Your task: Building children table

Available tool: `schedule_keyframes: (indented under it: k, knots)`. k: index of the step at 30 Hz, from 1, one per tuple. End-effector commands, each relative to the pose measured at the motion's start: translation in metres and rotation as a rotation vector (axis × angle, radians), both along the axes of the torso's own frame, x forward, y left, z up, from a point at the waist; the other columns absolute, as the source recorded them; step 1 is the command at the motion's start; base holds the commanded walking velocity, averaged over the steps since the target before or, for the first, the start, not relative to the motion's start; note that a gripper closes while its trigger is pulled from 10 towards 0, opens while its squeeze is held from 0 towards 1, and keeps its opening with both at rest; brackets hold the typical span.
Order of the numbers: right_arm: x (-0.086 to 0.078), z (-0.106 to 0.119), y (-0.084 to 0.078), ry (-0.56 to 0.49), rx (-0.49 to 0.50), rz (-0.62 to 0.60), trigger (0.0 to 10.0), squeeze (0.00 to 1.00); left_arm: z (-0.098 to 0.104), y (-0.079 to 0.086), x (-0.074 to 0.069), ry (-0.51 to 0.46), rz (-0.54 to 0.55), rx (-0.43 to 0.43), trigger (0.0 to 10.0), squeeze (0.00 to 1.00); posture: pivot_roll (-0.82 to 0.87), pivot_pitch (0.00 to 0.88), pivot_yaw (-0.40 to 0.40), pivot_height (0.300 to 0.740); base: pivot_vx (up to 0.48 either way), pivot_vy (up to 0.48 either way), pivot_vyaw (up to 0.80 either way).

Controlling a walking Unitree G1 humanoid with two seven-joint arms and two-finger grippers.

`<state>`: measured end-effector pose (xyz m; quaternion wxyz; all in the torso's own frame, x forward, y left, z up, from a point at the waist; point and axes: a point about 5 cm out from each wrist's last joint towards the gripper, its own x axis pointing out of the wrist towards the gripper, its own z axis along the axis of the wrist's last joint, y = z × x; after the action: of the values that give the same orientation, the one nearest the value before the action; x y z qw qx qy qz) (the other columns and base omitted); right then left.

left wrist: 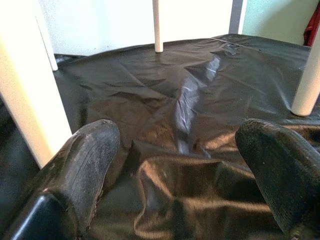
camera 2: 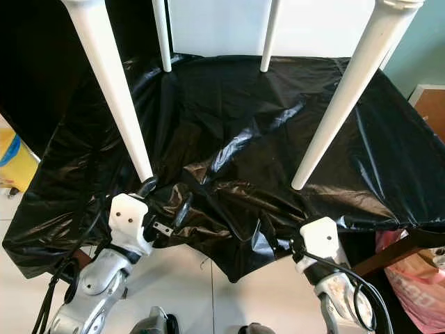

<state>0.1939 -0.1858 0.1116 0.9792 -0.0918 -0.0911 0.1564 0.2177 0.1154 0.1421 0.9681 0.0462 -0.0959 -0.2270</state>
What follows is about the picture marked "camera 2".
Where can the white plastic table leg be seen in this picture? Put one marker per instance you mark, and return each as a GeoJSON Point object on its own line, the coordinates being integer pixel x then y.
{"type": "Point", "coordinates": [271, 38]}
{"type": "Point", "coordinates": [162, 35]}
{"type": "Point", "coordinates": [354, 90]}
{"type": "Point", "coordinates": [111, 90]}

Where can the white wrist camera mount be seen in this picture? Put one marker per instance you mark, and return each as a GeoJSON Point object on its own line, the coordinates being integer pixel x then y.
{"type": "Point", "coordinates": [318, 240]}
{"type": "Point", "coordinates": [128, 221]}

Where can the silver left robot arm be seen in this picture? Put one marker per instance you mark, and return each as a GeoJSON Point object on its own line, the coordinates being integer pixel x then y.
{"type": "Point", "coordinates": [101, 292]}

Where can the black door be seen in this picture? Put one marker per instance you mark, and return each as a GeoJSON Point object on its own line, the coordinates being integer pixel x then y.
{"type": "Point", "coordinates": [42, 69]}

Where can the dark grey left robot leg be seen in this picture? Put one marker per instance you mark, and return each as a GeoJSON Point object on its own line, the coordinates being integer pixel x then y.
{"type": "Point", "coordinates": [154, 321]}

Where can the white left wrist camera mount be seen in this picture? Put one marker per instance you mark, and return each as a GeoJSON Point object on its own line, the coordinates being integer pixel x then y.
{"type": "Point", "coordinates": [128, 221]}

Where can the brown cardboard box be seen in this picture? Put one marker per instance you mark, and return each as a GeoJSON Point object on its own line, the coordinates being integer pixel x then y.
{"type": "Point", "coordinates": [432, 111]}

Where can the black plastic table sheet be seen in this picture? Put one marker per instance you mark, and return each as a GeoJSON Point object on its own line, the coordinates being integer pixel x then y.
{"type": "Point", "coordinates": [250, 139]}

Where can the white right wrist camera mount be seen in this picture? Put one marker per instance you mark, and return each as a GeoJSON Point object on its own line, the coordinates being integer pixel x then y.
{"type": "Point", "coordinates": [318, 240]}

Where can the dark grey right robot leg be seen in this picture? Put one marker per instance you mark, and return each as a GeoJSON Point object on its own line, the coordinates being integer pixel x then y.
{"type": "Point", "coordinates": [257, 328]}

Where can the pink plastic bag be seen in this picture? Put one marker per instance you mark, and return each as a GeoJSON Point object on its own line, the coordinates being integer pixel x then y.
{"type": "Point", "coordinates": [417, 285]}

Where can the yellow cardboard box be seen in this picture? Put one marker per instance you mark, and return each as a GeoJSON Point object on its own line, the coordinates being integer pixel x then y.
{"type": "Point", "coordinates": [15, 163]}

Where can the dark grey robot leg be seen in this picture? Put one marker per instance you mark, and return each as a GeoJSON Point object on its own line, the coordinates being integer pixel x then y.
{"type": "Point", "coordinates": [257, 328]}
{"type": "Point", "coordinates": [154, 321]}

